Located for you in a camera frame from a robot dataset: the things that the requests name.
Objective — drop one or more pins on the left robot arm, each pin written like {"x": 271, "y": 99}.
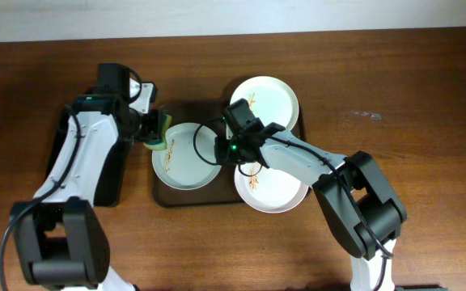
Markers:
{"x": 59, "y": 241}

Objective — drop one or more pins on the black rectangular tray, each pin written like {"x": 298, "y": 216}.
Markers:
{"x": 108, "y": 189}

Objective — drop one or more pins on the white plate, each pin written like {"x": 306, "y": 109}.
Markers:
{"x": 269, "y": 99}
{"x": 268, "y": 190}

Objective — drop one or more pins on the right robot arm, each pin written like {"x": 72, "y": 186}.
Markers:
{"x": 361, "y": 208}

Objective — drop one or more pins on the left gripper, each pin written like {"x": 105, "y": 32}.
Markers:
{"x": 152, "y": 126}

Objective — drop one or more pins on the brown serving tray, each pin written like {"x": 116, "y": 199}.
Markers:
{"x": 221, "y": 190}

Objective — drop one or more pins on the green yellow sponge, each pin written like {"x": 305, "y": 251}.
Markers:
{"x": 157, "y": 126}

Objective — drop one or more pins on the pale blue-white plate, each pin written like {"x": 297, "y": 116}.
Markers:
{"x": 178, "y": 166}

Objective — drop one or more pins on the white plate bottom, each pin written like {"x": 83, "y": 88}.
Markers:
{"x": 268, "y": 190}

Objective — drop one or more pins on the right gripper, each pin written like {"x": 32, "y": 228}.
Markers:
{"x": 222, "y": 150}

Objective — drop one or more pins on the white plate top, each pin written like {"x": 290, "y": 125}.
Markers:
{"x": 269, "y": 99}

